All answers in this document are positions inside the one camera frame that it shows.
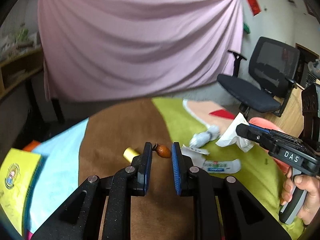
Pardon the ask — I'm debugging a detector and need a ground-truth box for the green white toothpaste tube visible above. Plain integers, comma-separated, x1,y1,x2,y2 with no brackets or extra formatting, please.
202,159,241,174

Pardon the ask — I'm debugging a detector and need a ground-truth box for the white tissue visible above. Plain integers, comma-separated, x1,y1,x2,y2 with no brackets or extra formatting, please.
216,113,253,152

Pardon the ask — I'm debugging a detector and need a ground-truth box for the person's right hand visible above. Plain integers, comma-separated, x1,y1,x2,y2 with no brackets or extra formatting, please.
280,167,319,225

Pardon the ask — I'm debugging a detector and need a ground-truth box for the wooden desk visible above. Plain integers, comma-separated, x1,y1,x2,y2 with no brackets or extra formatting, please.
264,87,304,137

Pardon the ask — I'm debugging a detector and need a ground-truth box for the coral pink bowl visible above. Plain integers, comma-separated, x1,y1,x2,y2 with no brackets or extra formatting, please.
249,117,290,177

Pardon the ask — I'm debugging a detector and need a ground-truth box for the torn white paper scrap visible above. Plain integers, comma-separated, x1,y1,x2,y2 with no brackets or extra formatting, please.
181,145,209,168

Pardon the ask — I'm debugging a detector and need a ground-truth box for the yellow cylinder scrap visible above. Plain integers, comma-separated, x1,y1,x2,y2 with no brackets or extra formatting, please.
123,147,139,163

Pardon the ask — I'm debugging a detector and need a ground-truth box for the yellow book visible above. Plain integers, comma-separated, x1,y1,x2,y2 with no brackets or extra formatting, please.
1,148,42,236

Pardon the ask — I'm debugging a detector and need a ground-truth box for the multicolour patchwork blanket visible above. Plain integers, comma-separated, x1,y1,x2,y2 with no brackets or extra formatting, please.
33,98,304,239

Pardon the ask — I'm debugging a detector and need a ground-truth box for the grey white crumpled wrapper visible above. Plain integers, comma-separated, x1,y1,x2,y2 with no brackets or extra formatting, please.
189,125,220,148

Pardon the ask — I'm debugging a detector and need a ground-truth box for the black office chair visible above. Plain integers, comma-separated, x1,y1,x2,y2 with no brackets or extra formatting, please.
217,37,300,117

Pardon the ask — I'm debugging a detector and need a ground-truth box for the wooden shelf unit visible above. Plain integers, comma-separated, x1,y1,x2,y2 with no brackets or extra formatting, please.
1,47,43,100

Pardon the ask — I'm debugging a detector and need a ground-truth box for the pink hanging sheet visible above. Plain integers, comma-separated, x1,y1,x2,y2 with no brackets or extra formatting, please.
37,0,243,102

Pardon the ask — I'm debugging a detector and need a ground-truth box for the black camera box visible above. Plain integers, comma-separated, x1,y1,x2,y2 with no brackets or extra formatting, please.
301,83,320,152

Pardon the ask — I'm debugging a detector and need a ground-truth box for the red wall paper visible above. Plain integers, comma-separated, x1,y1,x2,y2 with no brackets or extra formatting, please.
247,0,261,16

